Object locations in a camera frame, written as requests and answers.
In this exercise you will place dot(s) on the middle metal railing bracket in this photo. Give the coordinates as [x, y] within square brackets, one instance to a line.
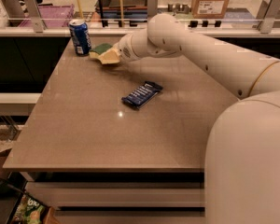
[152, 8]

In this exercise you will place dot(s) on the cardboard box with label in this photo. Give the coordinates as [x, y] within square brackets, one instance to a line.
[209, 9]

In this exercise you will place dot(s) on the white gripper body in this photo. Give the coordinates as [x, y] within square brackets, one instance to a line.
[126, 50]

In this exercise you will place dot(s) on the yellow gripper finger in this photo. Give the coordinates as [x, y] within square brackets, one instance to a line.
[109, 57]

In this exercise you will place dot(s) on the right metal railing bracket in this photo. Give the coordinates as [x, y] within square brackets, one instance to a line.
[266, 25]

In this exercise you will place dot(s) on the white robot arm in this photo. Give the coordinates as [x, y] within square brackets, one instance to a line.
[242, 161]

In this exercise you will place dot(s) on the green and yellow sponge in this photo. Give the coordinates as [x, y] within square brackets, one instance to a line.
[97, 51]

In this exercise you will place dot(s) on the left metal railing bracket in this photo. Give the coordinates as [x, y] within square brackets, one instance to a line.
[34, 15]

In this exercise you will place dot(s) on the green chip bag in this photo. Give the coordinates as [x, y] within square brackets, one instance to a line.
[29, 211]

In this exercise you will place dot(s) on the blue snack bar wrapper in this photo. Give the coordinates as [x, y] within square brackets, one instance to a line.
[142, 94]

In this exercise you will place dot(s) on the purple plastic crate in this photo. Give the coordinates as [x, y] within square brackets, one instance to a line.
[52, 16]

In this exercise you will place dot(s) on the blue pepsi can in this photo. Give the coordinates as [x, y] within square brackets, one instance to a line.
[80, 36]

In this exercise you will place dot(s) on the upper white drawer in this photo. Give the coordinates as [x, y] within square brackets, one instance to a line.
[87, 194]

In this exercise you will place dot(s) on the metal railing bracket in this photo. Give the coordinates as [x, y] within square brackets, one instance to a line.
[34, 15]
[266, 25]
[152, 8]

